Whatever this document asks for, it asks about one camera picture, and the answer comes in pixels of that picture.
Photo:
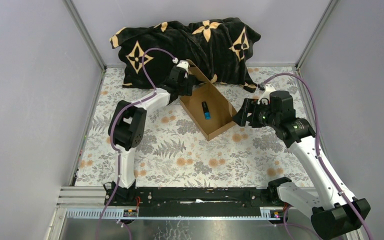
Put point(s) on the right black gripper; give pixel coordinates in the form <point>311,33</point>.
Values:
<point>250,105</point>

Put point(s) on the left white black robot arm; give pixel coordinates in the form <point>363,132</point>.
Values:
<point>127,127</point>

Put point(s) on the black blanket with tan flowers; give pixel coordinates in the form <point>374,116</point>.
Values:
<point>218,47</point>

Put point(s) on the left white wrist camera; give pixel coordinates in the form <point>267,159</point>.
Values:
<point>182,66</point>

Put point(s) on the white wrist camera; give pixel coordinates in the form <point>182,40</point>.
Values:
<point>182,66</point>
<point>266,89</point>

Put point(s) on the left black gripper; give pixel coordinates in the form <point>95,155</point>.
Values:
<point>185,90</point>

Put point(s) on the brown cardboard box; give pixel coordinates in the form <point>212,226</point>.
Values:
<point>221,110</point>

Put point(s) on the black blue marker pen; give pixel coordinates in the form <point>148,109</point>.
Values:
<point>206,111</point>

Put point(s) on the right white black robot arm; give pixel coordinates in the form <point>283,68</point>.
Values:
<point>335,211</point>

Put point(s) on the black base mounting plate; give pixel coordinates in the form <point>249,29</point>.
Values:
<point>205,202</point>

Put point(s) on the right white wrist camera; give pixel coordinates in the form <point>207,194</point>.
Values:
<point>266,89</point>

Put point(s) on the aluminium frame rail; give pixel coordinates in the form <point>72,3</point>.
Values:
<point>89,202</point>

